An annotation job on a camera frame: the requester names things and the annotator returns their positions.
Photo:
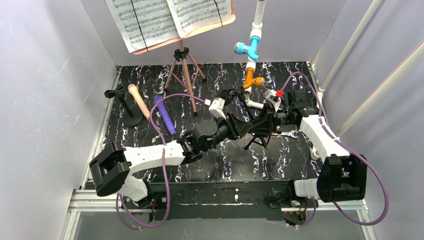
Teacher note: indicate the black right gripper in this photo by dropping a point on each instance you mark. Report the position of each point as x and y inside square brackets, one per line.
[269, 120]

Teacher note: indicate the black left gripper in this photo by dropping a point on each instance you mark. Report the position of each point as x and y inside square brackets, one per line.
[237, 127]

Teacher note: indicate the black tripod mic stand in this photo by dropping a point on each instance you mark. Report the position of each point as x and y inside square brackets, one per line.
[229, 95]

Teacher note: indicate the purple microphone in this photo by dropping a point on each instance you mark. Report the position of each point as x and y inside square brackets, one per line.
[165, 115]

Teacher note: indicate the black round-base mic stand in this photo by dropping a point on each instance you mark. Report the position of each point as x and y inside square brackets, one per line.
[131, 117]

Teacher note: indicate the pink microphone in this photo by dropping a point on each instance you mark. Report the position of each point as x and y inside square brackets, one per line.
[134, 91]

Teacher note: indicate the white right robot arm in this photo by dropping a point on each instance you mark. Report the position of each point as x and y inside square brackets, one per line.
[343, 175]

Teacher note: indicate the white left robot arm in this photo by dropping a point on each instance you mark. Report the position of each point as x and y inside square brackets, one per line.
[113, 168]

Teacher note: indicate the silver open-end wrench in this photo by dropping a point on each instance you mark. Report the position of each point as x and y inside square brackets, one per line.
[292, 134]

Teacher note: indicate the orange pipe valve fitting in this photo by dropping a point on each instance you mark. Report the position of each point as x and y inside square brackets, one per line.
[250, 80]

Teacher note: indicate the pink tripod music stand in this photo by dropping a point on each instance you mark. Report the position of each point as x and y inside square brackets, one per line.
[181, 54]

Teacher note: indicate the sheet music book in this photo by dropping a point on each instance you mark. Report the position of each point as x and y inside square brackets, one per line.
[151, 24]

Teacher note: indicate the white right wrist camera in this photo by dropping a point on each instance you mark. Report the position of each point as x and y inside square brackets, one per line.
[274, 97]

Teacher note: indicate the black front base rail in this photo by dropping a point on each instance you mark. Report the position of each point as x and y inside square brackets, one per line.
[231, 200]

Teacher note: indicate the white PVC pipe frame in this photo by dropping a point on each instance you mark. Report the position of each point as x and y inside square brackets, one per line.
[297, 98]

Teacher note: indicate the white wall pipe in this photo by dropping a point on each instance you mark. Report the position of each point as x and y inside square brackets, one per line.
[374, 5]

